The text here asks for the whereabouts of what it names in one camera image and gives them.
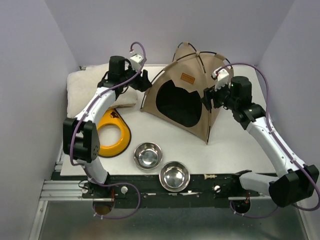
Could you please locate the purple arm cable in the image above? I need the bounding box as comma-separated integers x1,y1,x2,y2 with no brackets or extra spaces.
69,41,147,220
214,62,320,218

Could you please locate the white fluffy pet cushion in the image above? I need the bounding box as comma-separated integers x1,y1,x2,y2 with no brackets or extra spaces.
66,63,138,119

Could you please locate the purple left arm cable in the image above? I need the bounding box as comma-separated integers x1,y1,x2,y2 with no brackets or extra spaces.
69,41,147,220

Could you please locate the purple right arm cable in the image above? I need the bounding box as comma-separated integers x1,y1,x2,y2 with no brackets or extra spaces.
214,62,320,218

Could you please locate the white chess piece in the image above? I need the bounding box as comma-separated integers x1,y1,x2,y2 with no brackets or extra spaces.
203,174,217,180

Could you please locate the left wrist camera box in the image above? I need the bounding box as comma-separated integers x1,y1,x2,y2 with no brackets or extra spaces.
129,53,145,72

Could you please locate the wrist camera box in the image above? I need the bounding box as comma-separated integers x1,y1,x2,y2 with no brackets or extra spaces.
211,69,229,91
129,53,145,72

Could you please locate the black tent pole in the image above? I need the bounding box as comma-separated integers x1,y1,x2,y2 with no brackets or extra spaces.
140,42,229,112
172,42,217,144

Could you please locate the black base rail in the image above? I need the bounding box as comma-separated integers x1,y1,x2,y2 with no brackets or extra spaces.
82,173,261,209

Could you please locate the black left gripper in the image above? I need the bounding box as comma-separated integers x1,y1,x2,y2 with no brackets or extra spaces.
120,62,153,93

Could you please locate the steel pet bowl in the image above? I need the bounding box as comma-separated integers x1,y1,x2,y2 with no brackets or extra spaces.
158,161,191,193
133,142,163,170

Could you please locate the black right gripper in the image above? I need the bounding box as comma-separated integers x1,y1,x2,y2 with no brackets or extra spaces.
200,79,239,111

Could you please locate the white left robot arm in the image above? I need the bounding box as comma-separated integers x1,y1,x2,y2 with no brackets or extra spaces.
62,53,151,198

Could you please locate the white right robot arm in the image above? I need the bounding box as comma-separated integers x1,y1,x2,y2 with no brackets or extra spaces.
201,74,319,208

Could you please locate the aluminium extrusion rail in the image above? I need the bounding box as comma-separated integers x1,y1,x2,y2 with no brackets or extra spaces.
38,177,276,201

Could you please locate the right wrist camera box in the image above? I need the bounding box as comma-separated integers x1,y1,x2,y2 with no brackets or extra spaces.
211,69,229,91

